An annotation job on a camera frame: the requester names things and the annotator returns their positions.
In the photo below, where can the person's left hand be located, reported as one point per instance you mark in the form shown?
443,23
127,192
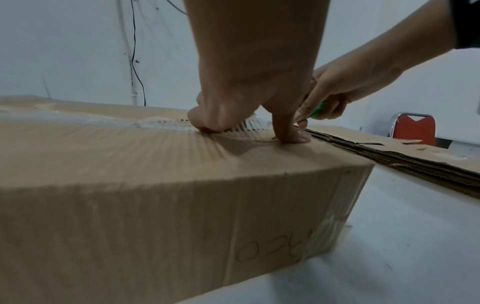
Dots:
255,59

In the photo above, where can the person's right hand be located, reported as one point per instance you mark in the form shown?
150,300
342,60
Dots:
345,80

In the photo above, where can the taped small cardboard box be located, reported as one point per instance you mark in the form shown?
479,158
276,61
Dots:
412,172

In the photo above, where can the person's right forearm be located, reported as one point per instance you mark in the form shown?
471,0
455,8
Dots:
412,38

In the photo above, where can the red chair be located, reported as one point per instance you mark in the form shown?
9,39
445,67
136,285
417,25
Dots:
412,127

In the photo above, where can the white side desk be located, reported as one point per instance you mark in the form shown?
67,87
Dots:
457,144

